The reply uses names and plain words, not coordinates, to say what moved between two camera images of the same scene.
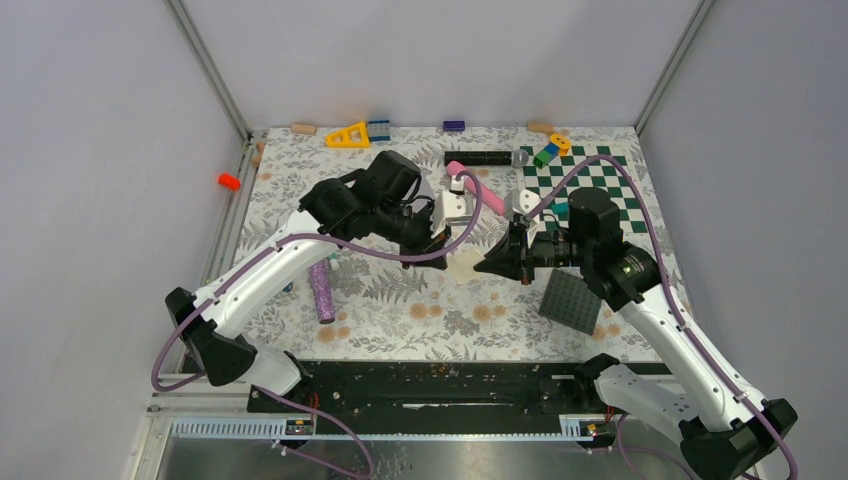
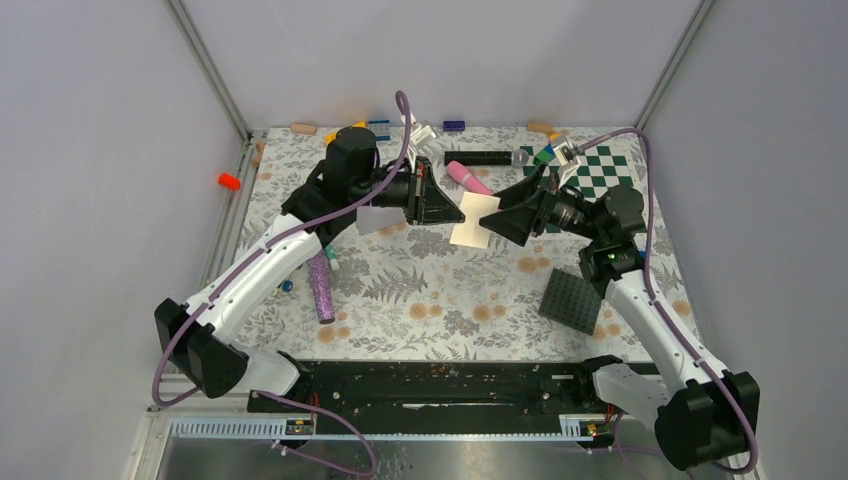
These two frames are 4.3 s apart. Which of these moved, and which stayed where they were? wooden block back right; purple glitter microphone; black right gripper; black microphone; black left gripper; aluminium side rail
Moved: black left gripper; black right gripper
Stayed: purple glitter microphone; aluminium side rail; black microphone; wooden block back right
